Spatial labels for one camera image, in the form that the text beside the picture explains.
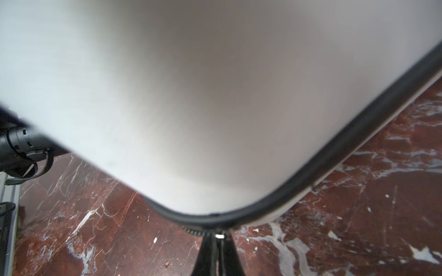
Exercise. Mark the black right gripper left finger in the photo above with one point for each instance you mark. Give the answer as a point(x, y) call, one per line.
point(206, 263)

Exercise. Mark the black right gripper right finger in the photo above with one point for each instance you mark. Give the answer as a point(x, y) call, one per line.
point(229, 263)

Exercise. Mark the white hard-shell suitcase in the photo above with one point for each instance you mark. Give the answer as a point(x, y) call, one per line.
point(220, 113)

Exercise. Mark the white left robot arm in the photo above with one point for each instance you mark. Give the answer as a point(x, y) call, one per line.
point(25, 152)

